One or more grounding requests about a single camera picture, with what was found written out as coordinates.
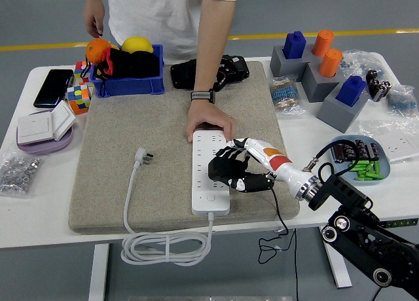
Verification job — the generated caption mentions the person's left hand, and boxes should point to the person's left hand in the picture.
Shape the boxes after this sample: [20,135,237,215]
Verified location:
[185,99,238,144]

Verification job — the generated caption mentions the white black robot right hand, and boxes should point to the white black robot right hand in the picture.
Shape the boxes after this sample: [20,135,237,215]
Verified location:
[214,137,318,198]

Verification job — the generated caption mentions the person's right hand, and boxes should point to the person's right hand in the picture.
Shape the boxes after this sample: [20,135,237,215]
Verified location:
[82,0,106,39]

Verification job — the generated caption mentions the thin black adapter cord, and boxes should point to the thin black adapter cord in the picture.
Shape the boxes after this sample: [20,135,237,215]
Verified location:
[257,186,299,301]

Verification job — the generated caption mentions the white power strip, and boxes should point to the white power strip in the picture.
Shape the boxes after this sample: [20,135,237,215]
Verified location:
[191,130,231,216]

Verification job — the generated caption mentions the grey black wristband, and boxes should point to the grey black wristband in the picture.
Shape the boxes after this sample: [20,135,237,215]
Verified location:
[191,88,217,105]

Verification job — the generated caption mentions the orange fruit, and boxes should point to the orange fruit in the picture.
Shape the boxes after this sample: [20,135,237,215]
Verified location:
[85,37,113,65]

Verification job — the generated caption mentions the black open electronic device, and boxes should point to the black open electronic device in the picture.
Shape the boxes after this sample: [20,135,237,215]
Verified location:
[170,54,251,92]

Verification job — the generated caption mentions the yellow lemon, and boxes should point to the yellow lemon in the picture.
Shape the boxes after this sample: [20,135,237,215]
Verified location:
[121,36,155,54]

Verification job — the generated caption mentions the small colourful puzzle cube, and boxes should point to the small colourful puzzle cube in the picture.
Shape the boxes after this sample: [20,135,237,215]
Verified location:
[73,60,94,86]

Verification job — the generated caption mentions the grey-brown felt mat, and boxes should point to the grey-brown felt mat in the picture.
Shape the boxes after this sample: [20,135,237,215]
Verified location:
[67,60,301,235]

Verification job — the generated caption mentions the person's torso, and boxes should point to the person's torso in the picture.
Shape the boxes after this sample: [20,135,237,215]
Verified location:
[104,0,248,65]

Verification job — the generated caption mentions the clear bag of striped resistors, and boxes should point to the clear bag of striped resistors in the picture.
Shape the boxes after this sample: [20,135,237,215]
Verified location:
[268,77,305,116]

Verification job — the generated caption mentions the grey block holder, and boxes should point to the grey block holder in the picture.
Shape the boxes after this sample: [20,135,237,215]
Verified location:
[304,44,328,66]
[270,44,308,82]
[316,84,370,133]
[301,63,344,103]

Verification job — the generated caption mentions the blue plastic bin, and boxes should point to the blue plastic bin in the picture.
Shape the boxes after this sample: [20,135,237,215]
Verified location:
[88,44,166,97]

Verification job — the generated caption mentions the black smartphone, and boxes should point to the black smartphone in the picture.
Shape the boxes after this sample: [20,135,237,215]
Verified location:
[33,68,75,109]

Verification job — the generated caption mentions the large colourful puzzle cube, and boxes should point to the large colourful puzzle cube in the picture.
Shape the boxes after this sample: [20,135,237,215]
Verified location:
[67,83,92,115]

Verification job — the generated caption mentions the blue square peg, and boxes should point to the blue square peg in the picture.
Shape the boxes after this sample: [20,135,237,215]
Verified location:
[335,75,367,108]
[283,31,307,60]

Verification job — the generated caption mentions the large clear plastic bag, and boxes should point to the large clear plastic bag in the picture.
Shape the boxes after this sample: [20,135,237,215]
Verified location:
[358,119,419,164]

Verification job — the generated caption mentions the light blue plate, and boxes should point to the light blue plate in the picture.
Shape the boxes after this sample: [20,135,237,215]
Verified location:
[329,135,392,186]

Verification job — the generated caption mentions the orange cylinder peg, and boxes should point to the orange cylinder peg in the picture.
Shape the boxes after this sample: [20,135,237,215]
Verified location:
[312,29,335,58]
[318,48,344,79]

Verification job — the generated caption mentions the crumpled clear bag blue parts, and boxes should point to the crumpled clear bag blue parts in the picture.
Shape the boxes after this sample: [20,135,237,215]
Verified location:
[338,49,386,79]

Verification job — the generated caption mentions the white table leg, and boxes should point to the white table leg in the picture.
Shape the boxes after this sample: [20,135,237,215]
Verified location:
[319,226,354,289]
[88,243,111,301]

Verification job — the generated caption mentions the clear bag of blue resistors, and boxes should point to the clear bag of blue resistors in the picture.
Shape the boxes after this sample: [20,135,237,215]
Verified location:
[386,84,419,118]

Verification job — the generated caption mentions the black table control panel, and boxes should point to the black table control panel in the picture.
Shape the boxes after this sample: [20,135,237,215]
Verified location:
[379,218,419,229]

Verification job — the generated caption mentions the purple oval tray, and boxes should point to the purple oval tray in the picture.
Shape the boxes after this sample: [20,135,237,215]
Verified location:
[16,109,75,155]

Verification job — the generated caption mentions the clear bag of metal nuts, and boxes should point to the clear bag of metal nuts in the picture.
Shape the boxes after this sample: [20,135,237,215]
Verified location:
[0,152,43,197]

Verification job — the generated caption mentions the black drawstring pouch red trim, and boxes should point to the black drawstring pouch red trim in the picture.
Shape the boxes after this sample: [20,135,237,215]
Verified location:
[80,47,161,97]

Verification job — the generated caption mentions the white power cord with plug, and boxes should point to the white power cord with plug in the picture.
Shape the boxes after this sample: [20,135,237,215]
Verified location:
[120,146,216,266]

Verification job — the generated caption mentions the small white wall switch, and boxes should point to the small white wall switch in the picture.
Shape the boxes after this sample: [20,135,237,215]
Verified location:
[50,100,77,141]

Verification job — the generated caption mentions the white wall socket panel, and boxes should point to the white wall socket panel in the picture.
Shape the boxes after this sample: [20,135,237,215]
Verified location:
[376,132,419,163]

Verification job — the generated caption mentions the large white wall switch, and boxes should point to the large white wall switch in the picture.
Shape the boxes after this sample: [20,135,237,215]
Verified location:
[16,112,54,146]

